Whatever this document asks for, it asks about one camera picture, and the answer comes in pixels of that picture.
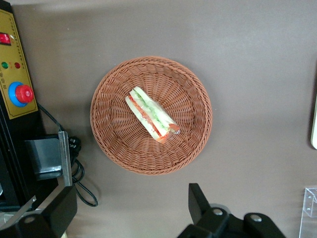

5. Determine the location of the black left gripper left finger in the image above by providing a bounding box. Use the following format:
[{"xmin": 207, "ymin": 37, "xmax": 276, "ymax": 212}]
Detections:
[{"xmin": 0, "ymin": 185, "xmax": 78, "ymax": 238}]

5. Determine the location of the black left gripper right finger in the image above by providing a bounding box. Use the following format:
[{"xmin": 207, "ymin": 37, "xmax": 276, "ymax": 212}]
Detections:
[{"xmin": 177, "ymin": 182, "xmax": 287, "ymax": 238}]

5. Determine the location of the sandwich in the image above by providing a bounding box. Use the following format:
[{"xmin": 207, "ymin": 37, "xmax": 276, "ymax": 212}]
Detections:
[{"xmin": 124, "ymin": 86, "xmax": 180, "ymax": 145}]

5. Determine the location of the round brown wicker basket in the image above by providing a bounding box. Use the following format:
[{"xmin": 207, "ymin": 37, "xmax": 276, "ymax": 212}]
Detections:
[{"xmin": 90, "ymin": 56, "xmax": 213, "ymax": 176}]

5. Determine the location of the cream plastic tray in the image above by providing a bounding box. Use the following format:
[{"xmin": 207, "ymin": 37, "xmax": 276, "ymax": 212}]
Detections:
[{"xmin": 310, "ymin": 91, "xmax": 317, "ymax": 150}]

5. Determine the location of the black machine with yellow panel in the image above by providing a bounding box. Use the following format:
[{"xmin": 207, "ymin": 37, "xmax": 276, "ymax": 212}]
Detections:
[{"xmin": 0, "ymin": 0, "xmax": 78, "ymax": 214}]

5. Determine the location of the clear acrylic bottle rack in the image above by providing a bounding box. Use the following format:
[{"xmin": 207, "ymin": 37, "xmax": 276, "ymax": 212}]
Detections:
[{"xmin": 298, "ymin": 184, "xmax": 317, "ymax": 238}]

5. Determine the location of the red emergency stop button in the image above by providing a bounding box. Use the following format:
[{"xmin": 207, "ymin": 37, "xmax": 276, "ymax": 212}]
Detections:
[{"xmin": 8, "ymin": 81, "xmax": 35, "ymax": 108}]

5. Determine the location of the black power cable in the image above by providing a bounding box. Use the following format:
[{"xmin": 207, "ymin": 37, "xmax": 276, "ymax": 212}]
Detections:
[{"xmin": 37, "ymin": 103, "xmax": 99, "ymax": 208}]

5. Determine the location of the red rocker switch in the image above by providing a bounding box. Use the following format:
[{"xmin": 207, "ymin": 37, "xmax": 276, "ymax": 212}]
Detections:
[{"xmin": 0, "ymin": 32, "xmax": 12, "ymax": 47}]

